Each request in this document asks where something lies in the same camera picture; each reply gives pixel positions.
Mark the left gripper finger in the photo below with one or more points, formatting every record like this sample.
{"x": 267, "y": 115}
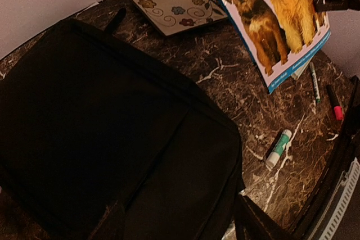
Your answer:
{"x": 248, "y": 215}

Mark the dog picture book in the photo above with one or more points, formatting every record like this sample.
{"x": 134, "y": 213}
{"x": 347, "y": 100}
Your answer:
{"x": 280, "y": 35}

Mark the black student bag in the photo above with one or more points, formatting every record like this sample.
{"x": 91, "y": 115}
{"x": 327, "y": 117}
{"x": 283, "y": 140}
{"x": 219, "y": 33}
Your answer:
{"x": 99, "y": 140}

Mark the green white glue stick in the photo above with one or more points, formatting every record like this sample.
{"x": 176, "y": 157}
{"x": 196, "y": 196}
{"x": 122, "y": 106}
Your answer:
{"x": 279, "y": 148}

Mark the thin white green pen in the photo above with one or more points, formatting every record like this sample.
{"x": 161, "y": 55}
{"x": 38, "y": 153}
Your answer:
{"x": 315, "y": 82}

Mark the pink black highlighter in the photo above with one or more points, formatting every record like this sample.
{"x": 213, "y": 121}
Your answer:
{"x": 338, "y": 111}

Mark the floral square plate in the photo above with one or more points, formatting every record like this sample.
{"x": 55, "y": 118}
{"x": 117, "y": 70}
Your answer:
{"x": 174, "y": 16}

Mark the black front rail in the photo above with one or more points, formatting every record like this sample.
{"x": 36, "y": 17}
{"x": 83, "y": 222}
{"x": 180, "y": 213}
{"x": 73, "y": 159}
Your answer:
{"x": 343, "y": 152}

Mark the grey slotted cable duct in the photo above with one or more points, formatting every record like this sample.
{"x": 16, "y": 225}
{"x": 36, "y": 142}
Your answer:
{"x": 339, "y": 202}

